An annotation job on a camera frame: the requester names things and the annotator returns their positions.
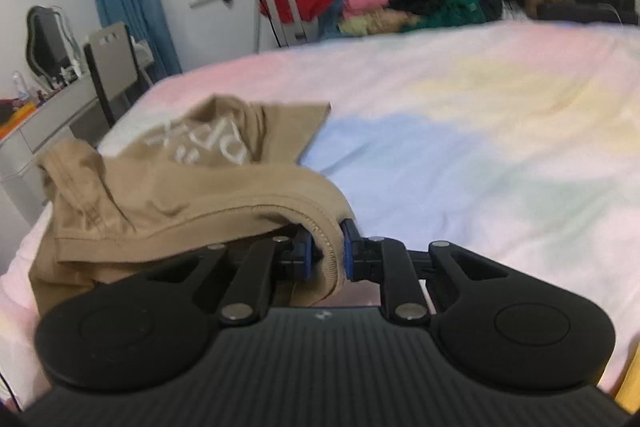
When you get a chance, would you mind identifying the white garment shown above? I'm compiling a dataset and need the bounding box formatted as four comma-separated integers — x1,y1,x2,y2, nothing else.
499,0,532,24

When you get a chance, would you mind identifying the yellow cloth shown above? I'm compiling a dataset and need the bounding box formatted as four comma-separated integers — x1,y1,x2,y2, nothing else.
614,377,640,418

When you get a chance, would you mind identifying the wavy framed mirror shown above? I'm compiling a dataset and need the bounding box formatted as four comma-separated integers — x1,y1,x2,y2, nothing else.
25,5,84,80

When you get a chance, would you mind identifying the green garment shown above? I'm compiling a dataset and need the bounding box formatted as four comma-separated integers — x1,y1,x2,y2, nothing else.
400,0,487,34

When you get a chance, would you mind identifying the grey chair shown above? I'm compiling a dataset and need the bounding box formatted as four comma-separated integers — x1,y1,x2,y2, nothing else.
82,22,157,128

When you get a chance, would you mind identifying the pale yellow garment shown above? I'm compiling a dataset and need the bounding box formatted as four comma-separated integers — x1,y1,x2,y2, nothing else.
337,13,402,38

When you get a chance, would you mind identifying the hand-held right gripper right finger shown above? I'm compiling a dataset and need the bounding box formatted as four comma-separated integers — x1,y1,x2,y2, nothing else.
340,219,511,327

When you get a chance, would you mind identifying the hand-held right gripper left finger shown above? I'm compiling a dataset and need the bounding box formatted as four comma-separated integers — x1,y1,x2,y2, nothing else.
144,227,318,327

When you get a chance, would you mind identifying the orange box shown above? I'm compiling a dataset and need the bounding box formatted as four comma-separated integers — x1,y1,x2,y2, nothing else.
0,99,39,140

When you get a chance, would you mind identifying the black sofa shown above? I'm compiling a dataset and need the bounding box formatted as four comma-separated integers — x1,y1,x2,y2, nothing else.
487,0,639,26

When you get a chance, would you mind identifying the tan printed shirt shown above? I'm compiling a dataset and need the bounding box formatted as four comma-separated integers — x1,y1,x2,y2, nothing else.
27,94,357,319

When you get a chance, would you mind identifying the pastel rainbow bed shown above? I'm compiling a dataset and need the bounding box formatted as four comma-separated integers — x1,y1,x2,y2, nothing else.
0,19,640,413

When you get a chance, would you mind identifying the grey dressing desk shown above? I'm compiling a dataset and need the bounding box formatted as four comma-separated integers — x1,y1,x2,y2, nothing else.
0,72,132,228

